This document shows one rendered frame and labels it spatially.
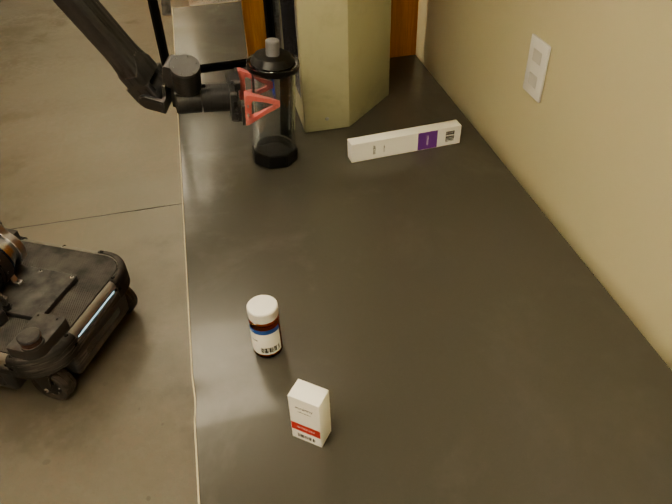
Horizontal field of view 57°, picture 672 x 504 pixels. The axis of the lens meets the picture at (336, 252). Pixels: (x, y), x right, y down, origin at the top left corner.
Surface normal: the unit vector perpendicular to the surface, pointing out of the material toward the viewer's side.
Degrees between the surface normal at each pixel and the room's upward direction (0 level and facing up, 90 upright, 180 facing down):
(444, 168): 0
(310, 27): 90
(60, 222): 0
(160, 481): 0
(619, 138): 90
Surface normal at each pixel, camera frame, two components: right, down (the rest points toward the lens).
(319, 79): 0.22, 0.62
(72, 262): -0.03, -0.76
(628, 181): -0.98, 0.16
